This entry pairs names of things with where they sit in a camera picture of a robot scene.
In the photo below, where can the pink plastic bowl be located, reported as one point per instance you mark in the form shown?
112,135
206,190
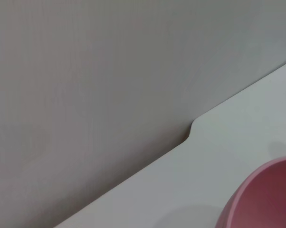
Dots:
264,199

